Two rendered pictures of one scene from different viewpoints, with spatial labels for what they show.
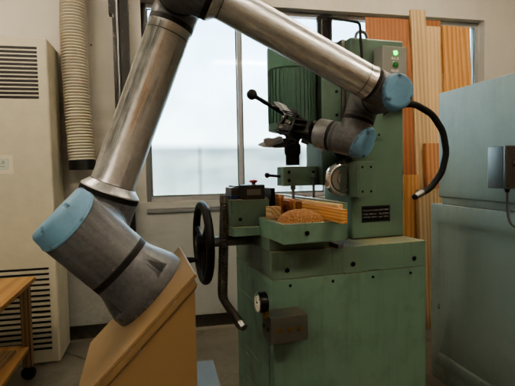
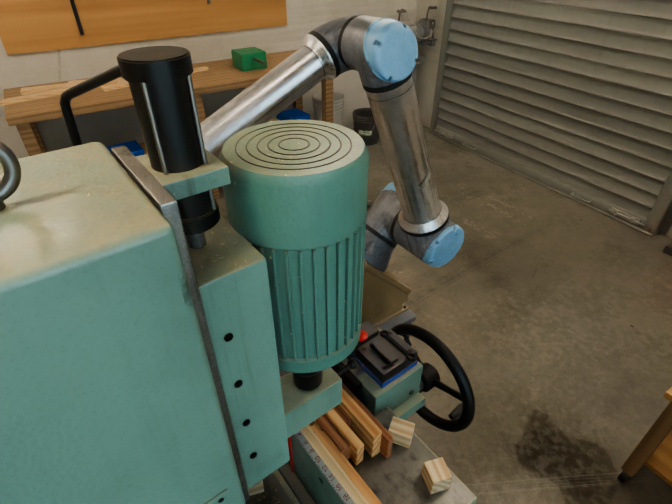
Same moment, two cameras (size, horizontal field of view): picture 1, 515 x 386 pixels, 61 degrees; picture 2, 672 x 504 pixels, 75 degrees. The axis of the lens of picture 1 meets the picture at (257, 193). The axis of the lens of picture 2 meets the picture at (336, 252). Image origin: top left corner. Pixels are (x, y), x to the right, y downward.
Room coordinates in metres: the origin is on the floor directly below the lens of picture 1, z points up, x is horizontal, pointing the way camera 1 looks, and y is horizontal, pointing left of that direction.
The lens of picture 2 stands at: (2.09, -0.25, 1.71)
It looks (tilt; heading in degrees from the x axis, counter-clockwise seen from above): 36 degrees down; 160
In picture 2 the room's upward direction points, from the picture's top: straight up
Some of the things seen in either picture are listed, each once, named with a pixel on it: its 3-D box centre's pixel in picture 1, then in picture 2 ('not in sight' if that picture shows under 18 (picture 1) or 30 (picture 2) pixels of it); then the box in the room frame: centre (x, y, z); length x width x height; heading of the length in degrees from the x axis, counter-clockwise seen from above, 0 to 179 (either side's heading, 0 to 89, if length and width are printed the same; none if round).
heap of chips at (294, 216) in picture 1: (300, 214); not in sight; (1.33, -0.13, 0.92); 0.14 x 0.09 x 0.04; 108
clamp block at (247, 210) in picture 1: (244, 210); (377, 373); (1.54, 0.05, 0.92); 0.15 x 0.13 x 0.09; 18
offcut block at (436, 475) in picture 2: not in sight; (436, 475); (1.78, 0.05, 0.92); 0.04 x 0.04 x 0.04; 87
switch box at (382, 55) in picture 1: (389, 70); not in sight; (1.58, -0.48, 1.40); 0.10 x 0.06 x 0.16; 108
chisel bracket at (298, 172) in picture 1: (297, 178); (299, 399); (1.62, -0.15, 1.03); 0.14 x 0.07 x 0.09; 108
